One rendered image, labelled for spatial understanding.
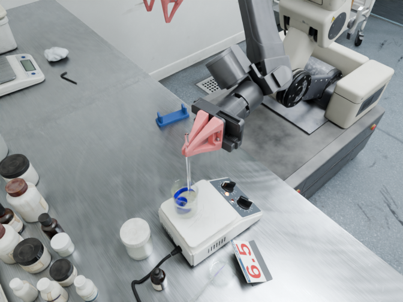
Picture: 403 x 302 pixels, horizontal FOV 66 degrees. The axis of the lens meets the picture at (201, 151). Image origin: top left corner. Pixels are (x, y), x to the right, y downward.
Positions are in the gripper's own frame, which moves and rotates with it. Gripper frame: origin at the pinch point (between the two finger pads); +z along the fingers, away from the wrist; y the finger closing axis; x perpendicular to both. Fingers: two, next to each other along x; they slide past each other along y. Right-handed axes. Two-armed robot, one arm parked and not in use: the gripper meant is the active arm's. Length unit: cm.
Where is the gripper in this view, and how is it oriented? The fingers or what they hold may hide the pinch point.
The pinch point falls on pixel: (187, 150)
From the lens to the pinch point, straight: 52.2
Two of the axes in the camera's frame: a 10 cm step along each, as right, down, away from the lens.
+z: -6.3, 5.8, -5.1
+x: 0.0, 6.6, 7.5
